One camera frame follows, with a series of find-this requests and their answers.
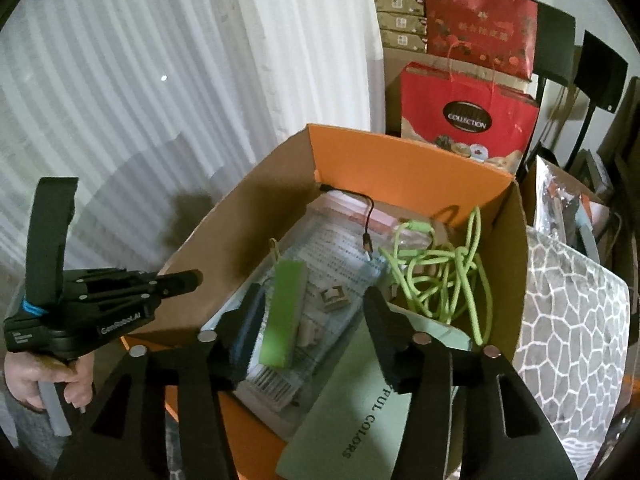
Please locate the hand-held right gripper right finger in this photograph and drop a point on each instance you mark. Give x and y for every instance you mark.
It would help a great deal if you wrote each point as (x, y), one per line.
(387, 340)

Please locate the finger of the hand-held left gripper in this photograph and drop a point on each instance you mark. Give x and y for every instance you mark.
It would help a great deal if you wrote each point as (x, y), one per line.
(182, 280)
(125, 301)

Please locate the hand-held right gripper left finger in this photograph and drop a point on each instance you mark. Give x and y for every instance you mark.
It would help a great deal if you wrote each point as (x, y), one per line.
(250, 335)

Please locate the green power bank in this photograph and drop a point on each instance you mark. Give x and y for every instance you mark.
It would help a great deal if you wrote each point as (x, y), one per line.
(282, 320)

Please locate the small beige adapter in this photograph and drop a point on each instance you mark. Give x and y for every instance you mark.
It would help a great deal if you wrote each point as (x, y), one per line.
(332, 300)
(307, 335)

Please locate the green tissue pack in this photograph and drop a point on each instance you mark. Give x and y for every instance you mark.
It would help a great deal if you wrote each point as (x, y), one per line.
(350, 410)

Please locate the clear face mask packet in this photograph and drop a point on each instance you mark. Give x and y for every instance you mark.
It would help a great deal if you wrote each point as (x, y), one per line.
(330, 255)

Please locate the orange cardboard box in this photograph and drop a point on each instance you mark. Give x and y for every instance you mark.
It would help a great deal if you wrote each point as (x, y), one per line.
(400, 175)

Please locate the person's left hand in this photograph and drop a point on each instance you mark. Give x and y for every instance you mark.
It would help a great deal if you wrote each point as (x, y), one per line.
(25, 375)

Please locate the clear plastic bag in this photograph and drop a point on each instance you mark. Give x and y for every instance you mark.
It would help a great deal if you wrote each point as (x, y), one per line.
(550, 195)

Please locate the white curtain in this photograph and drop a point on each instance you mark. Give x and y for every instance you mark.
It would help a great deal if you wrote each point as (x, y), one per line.
(150, 60)

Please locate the red bag with oval label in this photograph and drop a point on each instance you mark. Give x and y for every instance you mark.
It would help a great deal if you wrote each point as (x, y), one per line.
(425, 105)

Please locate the black speaker stand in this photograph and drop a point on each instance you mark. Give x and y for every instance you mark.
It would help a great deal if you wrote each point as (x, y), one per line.
(539, 105)
(582, 130)

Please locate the gold patterned box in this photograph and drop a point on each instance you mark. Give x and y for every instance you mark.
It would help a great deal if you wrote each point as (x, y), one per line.
(400, 2)
(404, 41)
(401, 21)

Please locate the large red floral gift bag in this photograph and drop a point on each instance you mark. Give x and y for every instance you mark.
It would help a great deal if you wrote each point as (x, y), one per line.
(480, 15)

